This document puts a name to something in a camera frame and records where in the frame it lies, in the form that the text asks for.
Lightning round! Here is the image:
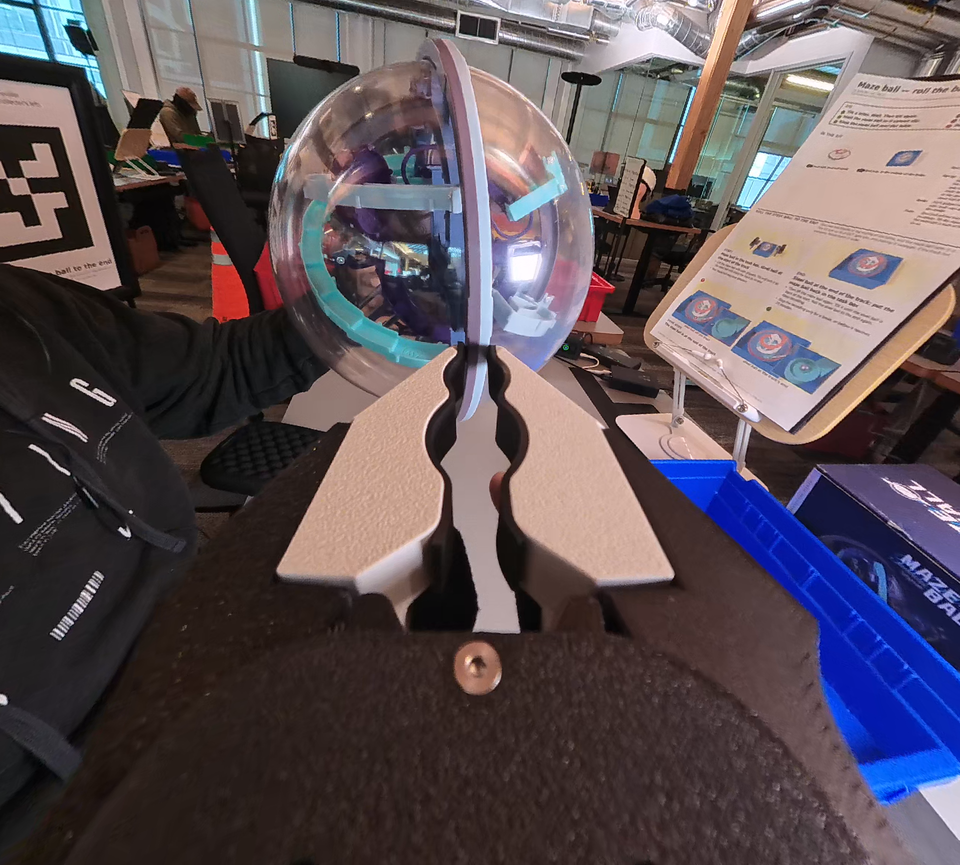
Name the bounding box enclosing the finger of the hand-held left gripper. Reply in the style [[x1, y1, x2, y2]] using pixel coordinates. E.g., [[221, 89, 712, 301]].
[[282, 363, 379, 434], [177, 142, 279, 314]]

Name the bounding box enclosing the black white marker sign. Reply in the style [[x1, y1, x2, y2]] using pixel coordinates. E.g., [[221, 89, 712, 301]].
[[0, 55, 141, 301]]

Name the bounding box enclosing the light wooden board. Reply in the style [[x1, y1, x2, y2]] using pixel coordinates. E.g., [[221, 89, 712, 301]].
[[645, 70, 960, 446]]

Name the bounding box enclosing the person's left forearm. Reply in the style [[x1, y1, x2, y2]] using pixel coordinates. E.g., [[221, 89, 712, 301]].
[[83, 283, 328, 442]]

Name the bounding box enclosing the black floor lamp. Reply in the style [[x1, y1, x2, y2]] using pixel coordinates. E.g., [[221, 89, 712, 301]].
[[558, 69, 603, 149]]

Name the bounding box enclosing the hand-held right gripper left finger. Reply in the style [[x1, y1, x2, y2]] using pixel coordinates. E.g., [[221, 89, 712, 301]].
[[278, 349, 459, 629]]

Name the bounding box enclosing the red plastic bin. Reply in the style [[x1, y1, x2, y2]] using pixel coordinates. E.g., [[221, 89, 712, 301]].
[[578, 273, 618, 325]]

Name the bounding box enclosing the wooden support post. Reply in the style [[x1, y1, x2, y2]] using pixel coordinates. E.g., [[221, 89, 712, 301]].
[[665, 0, 768, 196]]

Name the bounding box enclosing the white stand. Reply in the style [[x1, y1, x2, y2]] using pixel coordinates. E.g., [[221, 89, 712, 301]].
[[615, 367, 760, 470]]

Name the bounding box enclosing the blue plastic bin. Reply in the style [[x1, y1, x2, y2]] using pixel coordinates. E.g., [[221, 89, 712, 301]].
[[653, 457, 960, 806]]

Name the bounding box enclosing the clear plastic maze ball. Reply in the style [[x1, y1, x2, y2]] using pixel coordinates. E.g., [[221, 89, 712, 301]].
[[267, 37, 597, 424]]

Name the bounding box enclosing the black printed hoodie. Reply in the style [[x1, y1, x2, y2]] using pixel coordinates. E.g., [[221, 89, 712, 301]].
[[0, 262, 204, 806]]

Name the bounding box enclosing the dark blue box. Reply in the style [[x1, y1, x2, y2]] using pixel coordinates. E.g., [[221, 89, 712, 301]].
[[788, 463, 960, 671]]

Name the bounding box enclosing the black mesh pad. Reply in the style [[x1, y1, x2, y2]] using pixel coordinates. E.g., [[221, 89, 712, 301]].
[[200, 418, 331, 500]]

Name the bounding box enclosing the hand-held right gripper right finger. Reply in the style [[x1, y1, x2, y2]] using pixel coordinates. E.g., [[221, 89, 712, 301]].
[[483, 349, 675, 626]]

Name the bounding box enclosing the orange traffic cone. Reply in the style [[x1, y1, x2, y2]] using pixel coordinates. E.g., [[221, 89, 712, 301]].
[[207, 232, 283, 325]]

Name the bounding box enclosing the black wall screen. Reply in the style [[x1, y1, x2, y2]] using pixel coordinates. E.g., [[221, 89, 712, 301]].
[[266, 55, 363, 134]]

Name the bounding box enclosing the black power adapter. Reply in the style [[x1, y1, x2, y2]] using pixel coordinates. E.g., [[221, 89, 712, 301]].
[[605, 367, 663, 401]]

